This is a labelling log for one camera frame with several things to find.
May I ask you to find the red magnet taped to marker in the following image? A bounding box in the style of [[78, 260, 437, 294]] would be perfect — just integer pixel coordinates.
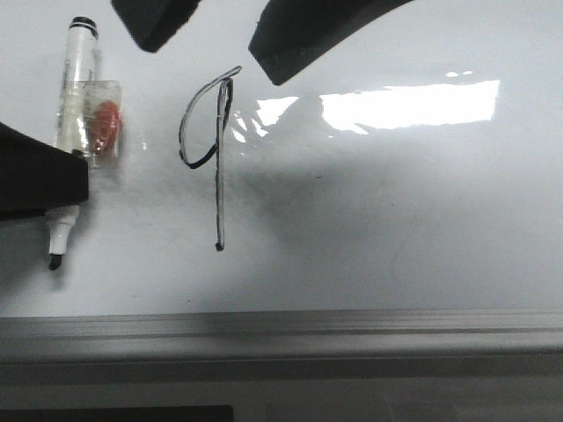
[[84, 80, 122, 169]]

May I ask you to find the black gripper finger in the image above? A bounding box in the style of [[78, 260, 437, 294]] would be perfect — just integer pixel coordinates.
[[111, 0, 200, 53], [248, 0, 408, 86]]

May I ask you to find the whiteboard with aluminium frame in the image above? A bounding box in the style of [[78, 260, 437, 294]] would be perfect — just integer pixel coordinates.
[[1, 1, 562, 364]]

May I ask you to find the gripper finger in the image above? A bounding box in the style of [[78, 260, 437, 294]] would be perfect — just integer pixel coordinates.
[[1, 124, 89, 221]]

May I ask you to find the white black-tipped whiteboard marker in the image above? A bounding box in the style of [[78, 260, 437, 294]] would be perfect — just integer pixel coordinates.
[[46, 16, 99, 271]]

